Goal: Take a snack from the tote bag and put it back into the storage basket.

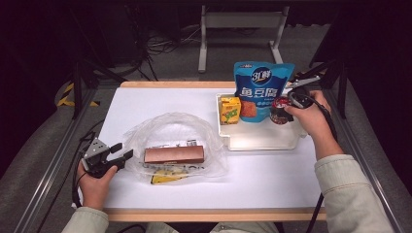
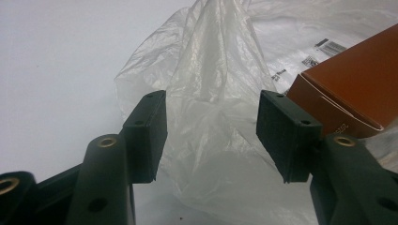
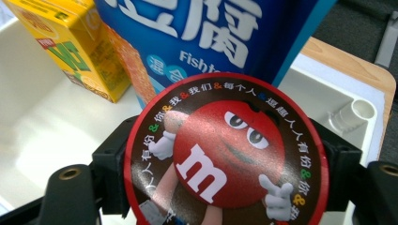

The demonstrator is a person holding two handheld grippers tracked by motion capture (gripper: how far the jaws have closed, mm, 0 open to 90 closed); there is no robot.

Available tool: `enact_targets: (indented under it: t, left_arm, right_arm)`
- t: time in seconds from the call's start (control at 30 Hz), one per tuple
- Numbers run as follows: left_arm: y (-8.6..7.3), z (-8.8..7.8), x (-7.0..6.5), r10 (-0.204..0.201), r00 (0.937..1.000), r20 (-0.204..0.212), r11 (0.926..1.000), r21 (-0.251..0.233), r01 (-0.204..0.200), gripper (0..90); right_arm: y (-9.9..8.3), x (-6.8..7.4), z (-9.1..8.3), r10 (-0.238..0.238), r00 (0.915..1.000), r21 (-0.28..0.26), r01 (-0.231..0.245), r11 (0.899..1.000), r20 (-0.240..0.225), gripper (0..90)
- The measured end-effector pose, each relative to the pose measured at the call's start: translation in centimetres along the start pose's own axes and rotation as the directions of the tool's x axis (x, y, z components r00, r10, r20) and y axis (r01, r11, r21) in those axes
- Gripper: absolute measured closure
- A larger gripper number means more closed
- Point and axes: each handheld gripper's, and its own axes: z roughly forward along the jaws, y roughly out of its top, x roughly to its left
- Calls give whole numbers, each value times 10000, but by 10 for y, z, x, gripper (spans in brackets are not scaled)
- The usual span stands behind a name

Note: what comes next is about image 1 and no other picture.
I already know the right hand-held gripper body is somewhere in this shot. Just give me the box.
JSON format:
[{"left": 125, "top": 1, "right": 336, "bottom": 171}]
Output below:
[{"left": 285, "top": 75, "right": 322, "bottom": 110}]

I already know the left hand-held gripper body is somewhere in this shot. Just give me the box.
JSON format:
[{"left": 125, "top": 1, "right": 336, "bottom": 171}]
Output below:
[{"left": 81, "top": 138, "right": 127, "bottom": 180}]

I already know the red-lidded cup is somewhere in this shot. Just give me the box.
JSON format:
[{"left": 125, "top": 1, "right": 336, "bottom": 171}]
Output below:
[{"left": 269, "top": 95, "right": 294, "bottom": 126}]

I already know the white plastic bin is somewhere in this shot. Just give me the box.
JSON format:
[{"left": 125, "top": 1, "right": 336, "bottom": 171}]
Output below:
[{"left": 215, "top": 92, "right": 309, "bottom": 151}]

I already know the blue snack pouch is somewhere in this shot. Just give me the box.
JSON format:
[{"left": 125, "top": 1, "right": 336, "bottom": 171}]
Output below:
[{"left": 233, "top": 61, "right": 295, "bottom": 123}]

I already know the brown rectangular box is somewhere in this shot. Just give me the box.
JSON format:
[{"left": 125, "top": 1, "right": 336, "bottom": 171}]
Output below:
[{"left": 143, "top": 145, "right": 206, "bottom": 165}]

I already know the yellow drink carton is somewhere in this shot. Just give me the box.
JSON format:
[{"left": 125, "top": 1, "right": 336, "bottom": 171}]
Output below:
[{"left": 219, "top": 96, "right": 242, "bottom": 126}]

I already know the clear plastic smiley bag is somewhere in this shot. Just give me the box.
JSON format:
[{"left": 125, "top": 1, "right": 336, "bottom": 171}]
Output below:
[{"left": 121, "top": 111, "right": 229, "bottom": 185}]

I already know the person's right hand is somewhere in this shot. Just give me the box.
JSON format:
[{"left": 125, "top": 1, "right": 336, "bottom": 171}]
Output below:
[{"left": 284, "top": 89, "right": 338, "bottom": 147}]

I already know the person's left hand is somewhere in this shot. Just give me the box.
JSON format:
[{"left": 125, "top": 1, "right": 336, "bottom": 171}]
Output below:
[{"left": 76, "top": 163, "right": 120, "bottom": 211}]

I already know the black metal stand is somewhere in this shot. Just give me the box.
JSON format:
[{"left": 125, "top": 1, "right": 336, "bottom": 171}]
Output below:
[
  {"left": 69, "top": 9, "right": 125, "bottom": 120},
  {"left": 291, "top": 48, "right": 352, "bottom": 120}
]

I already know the yellow black hazard tape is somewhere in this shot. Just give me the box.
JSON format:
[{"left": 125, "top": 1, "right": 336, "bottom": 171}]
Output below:
[{"left": 56, "top": 82, "right": 100, "bottom": 108}]

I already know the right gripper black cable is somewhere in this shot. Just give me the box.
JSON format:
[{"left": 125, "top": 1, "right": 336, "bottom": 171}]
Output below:
[{"left": 302, "top": 96, "right": 338, "bottom": 233}]

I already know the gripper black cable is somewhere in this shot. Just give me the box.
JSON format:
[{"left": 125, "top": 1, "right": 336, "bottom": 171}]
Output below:
[
  {"left": 302, "top": 96, "right": 338, "bottom": 233},
  {"left": 71, "top": 119, "right": 105, "bottom": 209}
]

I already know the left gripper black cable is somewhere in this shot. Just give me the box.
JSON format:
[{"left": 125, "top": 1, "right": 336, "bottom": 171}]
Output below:
[{"left": 71, "top": 119, "right": 105, "bottom": 209}]

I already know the aluminium floor rail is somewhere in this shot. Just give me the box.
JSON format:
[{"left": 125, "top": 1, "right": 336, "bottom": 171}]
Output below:
[
  {"left": 13, "top": 90, "right": 96, "bottom": 233},
  {"left": 324, "top": 88, "right": 404, "bottom": 233}
]

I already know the white metal table frame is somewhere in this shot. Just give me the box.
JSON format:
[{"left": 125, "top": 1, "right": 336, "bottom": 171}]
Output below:
[{"left": 197, "top": 5, "right": 291, "bottom": 74}]

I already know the tangle of floor cables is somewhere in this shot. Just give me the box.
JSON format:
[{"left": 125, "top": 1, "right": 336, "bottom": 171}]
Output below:
[{"left": 127, "top": 6, "right": 202, "bottom": 82}]

